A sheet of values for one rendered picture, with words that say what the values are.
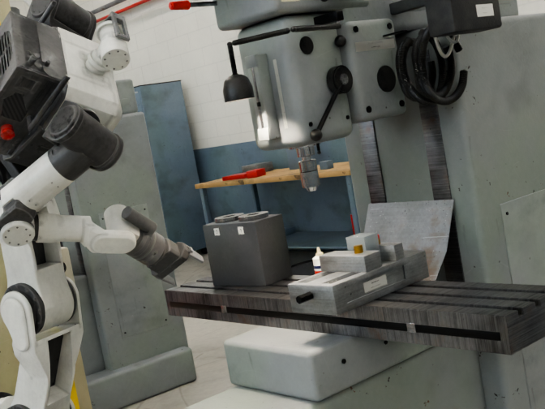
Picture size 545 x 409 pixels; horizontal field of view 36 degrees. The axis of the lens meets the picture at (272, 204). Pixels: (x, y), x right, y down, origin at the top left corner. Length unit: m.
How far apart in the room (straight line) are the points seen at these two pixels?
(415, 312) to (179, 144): 7.81
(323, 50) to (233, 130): 7.11
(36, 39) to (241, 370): 0.95
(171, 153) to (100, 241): 7.42
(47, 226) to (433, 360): 1.05
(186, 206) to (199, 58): 1.67
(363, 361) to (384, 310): 0.19
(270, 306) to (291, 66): 0.63
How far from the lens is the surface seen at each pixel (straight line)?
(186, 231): 9.54
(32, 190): 1.98
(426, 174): 2.40
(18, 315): 2.26
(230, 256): 2.46
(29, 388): 2.39
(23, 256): 2.27
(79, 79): 2.03
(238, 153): 9.20
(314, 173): 2.16
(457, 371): 2.38
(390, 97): 2.25
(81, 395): 3.79
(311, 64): 2.09
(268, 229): 2.40
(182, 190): 9.53
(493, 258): 2.37
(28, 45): 2.03
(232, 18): 2.14
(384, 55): 2.25
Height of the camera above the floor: 1.39
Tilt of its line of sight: 6 degrees down
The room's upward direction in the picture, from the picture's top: 10 degrees counter-clockwise
